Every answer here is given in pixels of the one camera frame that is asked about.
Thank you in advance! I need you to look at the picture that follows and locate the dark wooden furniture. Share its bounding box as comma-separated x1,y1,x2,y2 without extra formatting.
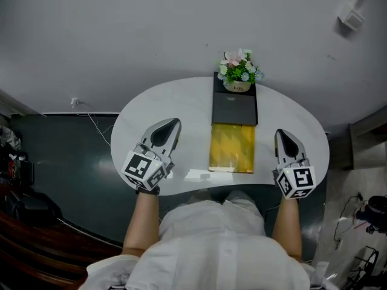
0,185,122,290

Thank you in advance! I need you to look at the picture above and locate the black drawer cabinet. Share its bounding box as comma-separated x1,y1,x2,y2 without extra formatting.
210,71,259,126

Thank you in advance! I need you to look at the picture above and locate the black bag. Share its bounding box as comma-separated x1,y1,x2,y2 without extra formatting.
5,188,63,227

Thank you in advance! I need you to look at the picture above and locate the white wall junction box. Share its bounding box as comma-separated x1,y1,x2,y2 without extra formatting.
337,0,371,30

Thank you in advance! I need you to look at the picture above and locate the person's right forearm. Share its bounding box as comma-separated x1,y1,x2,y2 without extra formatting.
271,198,303,261

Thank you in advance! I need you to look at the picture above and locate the grey shelf unit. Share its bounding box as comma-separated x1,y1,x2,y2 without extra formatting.
325,104,387,172

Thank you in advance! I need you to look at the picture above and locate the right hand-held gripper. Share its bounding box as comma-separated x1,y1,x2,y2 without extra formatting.
271,128,317,200

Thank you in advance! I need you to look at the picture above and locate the person's left forearm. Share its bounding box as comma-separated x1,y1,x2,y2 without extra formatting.
122,192,161,258

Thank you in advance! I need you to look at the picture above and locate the potted flower plant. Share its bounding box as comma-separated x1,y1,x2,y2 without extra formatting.
216,48,265,93

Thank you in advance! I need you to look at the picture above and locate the black wrist strap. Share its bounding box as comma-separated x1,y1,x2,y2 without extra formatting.
135,185,161,196

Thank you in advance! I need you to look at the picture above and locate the black cable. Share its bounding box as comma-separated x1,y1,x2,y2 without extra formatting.
333,192,364,251

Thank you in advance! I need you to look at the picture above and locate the yellow small drawer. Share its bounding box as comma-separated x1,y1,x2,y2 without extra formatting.
208,122,256,174

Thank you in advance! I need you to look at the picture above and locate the white kidney-shaped table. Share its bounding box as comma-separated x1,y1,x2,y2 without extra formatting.
110,76,330,196

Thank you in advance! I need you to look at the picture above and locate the white cable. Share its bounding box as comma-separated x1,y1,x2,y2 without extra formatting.
72,101,116,147

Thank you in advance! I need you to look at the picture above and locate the black metal stand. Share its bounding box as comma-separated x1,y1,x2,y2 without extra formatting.
344,245,380,290

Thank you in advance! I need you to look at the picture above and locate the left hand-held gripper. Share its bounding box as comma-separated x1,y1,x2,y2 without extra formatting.
120,118,182,192

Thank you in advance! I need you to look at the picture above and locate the pile of clutter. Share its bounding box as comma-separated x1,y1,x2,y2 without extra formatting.
0,125,34,190

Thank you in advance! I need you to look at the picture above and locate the black round device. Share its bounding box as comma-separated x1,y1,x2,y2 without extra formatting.
355,195,387,235

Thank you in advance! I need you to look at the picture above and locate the person's white shirt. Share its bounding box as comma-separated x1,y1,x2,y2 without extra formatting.
78,190,333,290

